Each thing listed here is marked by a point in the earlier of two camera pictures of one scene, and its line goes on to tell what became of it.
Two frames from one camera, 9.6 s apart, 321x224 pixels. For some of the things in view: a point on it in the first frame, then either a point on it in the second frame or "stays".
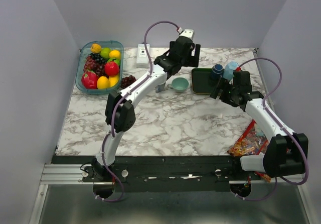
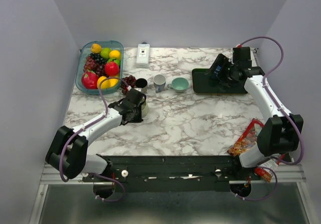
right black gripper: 217,87 to 223,62
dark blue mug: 217,71 stays
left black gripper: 191,61 to 138,119
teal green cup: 179,84 stays
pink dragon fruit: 89,80 stays
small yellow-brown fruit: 96,48 stays
